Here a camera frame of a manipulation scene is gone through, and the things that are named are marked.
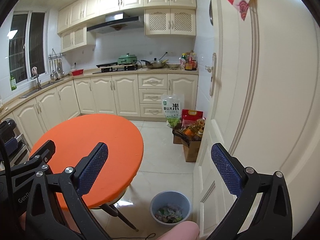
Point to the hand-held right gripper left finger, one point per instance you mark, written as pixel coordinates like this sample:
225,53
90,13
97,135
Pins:
92,170

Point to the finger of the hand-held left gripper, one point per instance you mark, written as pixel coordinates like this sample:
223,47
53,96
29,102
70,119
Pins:
45,152

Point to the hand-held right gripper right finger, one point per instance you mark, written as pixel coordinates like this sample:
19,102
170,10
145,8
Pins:
226,170

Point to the blue plastic bin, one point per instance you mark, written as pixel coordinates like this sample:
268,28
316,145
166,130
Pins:
160,200

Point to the stainless built-in appliance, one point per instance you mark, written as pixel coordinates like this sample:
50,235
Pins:
15,145

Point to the orange covered round table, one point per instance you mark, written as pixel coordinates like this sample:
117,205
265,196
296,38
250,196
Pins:
87,132

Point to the large cardboard box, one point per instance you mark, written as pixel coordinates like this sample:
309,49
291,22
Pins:
191,151

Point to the yellow cooking oil bottle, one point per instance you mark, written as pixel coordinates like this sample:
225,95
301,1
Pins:
200,123
193,131

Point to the small cardboard box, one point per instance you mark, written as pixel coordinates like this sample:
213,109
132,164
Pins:
178,137

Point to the red box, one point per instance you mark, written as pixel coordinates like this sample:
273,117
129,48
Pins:
191,117

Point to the steel kitchen sink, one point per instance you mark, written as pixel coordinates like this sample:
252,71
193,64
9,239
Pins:
40,88

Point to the steel sink faucet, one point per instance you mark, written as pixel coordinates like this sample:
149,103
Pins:
38,82

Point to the green bottle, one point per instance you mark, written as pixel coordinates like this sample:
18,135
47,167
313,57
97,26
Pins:
13,83

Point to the cream base kitchen cabinets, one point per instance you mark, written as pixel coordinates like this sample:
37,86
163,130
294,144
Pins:
105,95

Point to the person's leg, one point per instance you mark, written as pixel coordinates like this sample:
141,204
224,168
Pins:
180,231

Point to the clear printed rice bag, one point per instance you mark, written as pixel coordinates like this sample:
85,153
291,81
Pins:
172,110

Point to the small pink object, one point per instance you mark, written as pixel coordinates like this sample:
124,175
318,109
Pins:
34,71

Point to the cream cabinet drawer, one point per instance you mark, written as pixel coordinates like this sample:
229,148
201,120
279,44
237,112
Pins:
153,110
152,81
152,96

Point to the red plastic basin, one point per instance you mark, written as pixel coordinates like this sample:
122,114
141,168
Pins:
77,72

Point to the cream panelled door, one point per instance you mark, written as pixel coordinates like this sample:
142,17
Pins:
275,92

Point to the black gas stove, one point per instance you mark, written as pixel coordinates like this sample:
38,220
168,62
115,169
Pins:
117,69

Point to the dark kitchen window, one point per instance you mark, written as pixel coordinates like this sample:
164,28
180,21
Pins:
27,47

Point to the cluster of condiment bottles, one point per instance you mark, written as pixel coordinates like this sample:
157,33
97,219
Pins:
188,62

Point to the green cooking pot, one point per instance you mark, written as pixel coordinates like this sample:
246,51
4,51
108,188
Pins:
127,59

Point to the steel bowl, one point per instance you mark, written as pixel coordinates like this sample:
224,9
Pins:
173,66

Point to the steel wok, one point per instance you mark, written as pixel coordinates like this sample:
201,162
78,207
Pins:
155,64

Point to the black range hood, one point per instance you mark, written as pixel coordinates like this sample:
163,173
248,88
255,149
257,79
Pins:
115,25

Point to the wall utensil rack with ladles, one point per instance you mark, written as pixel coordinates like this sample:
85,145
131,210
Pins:
56,65

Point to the lattice door wall cabinet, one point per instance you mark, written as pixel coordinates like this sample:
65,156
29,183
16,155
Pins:
77,38
170,22

